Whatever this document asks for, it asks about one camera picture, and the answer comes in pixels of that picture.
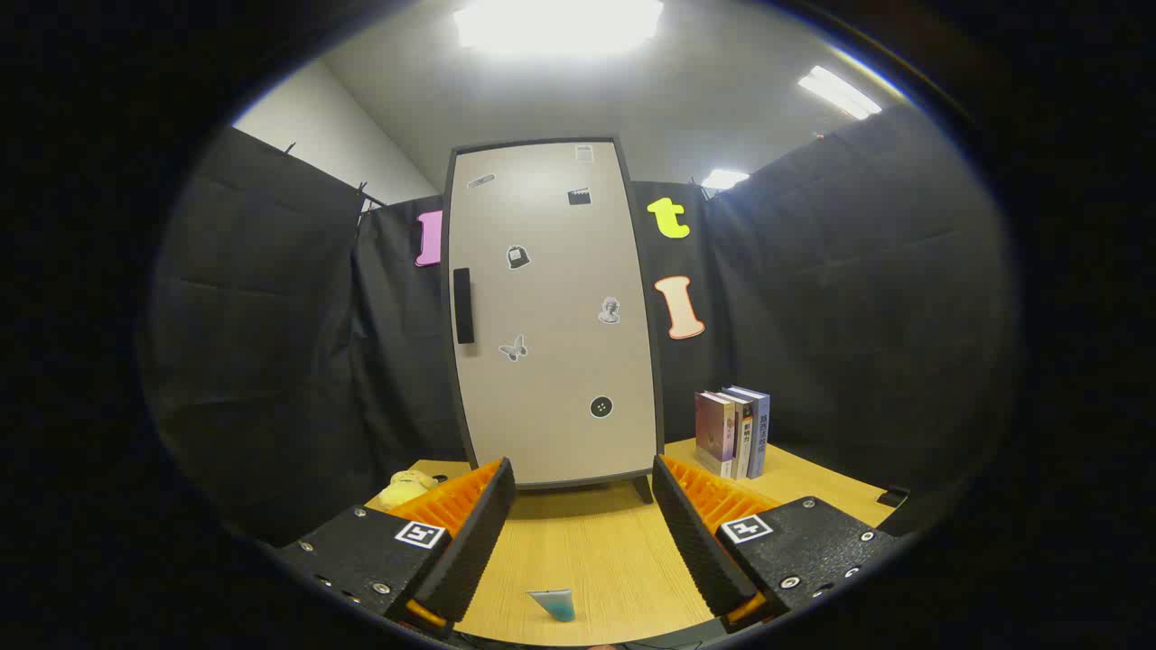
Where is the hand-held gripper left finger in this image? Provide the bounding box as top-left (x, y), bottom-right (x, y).
top-left (275, 457), bottom-right (517, 637)

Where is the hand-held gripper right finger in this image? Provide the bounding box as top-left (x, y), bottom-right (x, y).
top-left (652, 454), bottom-right (907, 633)

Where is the white and blue tube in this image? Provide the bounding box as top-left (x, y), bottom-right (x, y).
top-left (527, 589), bottom-right (576, 623)

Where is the black door handle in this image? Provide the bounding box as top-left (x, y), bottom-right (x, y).
top-left (453, 268), bottom-right (475, 345)

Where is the light grey cabinet door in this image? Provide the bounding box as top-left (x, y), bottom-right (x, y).
top-left (449, 140), bottom-right (658, 487)

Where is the dark grey cabinet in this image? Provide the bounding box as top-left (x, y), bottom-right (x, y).
top-left (441, 135), bottom-right (667, 505)

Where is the yellow plush toy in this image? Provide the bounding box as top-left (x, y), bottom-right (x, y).
top-left (378, 469), bottom-right (441, 512)

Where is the pink and purple book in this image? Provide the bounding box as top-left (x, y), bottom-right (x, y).
top-left (695, 391), bottom-right (737, 479)

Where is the white spine book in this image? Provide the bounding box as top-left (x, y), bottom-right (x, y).
top-left (720, 391), bottom-right (753, 481)

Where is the black backdrop cloth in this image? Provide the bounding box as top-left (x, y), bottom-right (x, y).
top-left (144, 104), bottom-right (1021, 547)

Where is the long ceiling light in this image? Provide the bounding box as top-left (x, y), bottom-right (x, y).
top-left (797, 65), bottom-right (883, 120)

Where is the large ceiling light panel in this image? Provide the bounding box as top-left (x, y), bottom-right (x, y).
top-left (452, 0), bottom-right (665, 55)

